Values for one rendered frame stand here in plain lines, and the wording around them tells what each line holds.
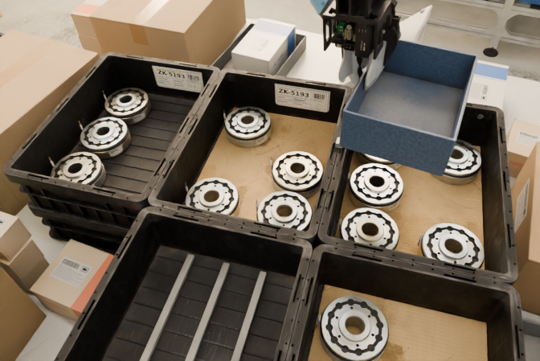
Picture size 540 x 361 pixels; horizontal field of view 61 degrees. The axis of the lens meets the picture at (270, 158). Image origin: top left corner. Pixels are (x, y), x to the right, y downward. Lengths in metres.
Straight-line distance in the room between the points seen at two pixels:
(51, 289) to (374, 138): 0.65
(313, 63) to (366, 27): 0.88
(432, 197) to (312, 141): 0.28
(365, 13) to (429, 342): 0.50
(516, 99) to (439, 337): 0.83
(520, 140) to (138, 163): 0.87
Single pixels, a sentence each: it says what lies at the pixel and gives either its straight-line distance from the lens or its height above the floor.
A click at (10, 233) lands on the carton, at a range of 0.97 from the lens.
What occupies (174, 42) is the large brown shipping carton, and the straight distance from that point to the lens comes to 1.30.
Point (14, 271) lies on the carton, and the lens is 1.01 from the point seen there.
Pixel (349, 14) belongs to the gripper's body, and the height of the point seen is 1.26.
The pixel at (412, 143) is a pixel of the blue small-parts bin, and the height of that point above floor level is 1.11.
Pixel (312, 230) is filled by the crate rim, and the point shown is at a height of 0.93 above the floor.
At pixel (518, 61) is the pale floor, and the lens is 2.94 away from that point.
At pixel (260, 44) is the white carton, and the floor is 0.79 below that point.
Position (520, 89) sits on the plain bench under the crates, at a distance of 1.50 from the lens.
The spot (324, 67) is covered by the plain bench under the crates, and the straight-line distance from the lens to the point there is 1.45.
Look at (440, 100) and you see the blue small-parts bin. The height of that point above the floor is 1.07.
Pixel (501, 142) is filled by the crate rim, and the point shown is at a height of 0.92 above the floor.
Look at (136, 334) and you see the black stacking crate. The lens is 0.82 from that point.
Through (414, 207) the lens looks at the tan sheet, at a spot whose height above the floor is 0.83.
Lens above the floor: 1.55
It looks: 47 degrees down
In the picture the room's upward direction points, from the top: 3 degrees counter-clockwise
